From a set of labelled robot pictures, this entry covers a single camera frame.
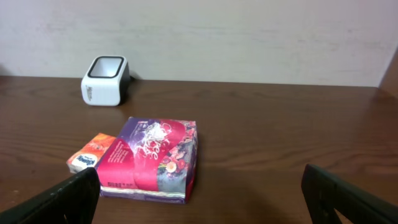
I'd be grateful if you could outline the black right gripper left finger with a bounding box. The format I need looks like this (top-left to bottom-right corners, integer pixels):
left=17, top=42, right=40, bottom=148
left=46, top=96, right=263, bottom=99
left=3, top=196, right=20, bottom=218
left=1, top=167, right=100, bottom=223

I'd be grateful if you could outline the white barcode scanner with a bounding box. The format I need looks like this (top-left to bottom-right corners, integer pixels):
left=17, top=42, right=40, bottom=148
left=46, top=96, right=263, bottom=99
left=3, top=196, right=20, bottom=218
left=81, top=55, right=131, bottom=106

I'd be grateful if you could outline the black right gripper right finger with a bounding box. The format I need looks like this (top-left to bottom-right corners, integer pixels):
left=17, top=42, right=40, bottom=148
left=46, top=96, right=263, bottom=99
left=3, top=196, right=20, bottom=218
left=301, top=164, right=397, bottom=224

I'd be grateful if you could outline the purple red tissue pack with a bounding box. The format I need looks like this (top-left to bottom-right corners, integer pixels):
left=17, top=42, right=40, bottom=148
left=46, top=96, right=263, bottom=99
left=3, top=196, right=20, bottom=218
left=95, top=117, right=198, bottom=203

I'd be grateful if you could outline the orange tissue pocket pack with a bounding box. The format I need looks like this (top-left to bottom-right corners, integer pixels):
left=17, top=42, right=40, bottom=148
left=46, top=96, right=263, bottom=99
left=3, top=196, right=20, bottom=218
left=67, top=133, right=116, bottom=174

